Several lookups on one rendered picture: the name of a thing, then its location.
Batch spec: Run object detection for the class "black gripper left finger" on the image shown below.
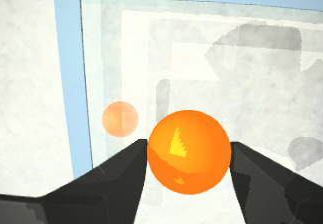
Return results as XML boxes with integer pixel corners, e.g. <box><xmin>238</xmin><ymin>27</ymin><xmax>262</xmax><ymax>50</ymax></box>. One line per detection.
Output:
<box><xmin>0</xmin><ymin>138</ymin><xmax>148</xmax><ymax>224</ymax></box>

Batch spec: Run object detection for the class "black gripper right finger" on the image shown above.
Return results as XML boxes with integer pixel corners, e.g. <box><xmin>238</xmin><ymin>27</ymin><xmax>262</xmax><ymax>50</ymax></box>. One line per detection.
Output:
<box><xmin>229</xmin><ymin>141</ymin><xmax>323</xmax><ymax>224</ymax></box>

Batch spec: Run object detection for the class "clear light blue wall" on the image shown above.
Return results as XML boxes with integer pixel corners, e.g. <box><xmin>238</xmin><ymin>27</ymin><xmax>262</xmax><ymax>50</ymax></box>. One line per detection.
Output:
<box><xmin>54</xmin><ymin>0</ymin><xmax>323</xmax><ymax>179</ymax></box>

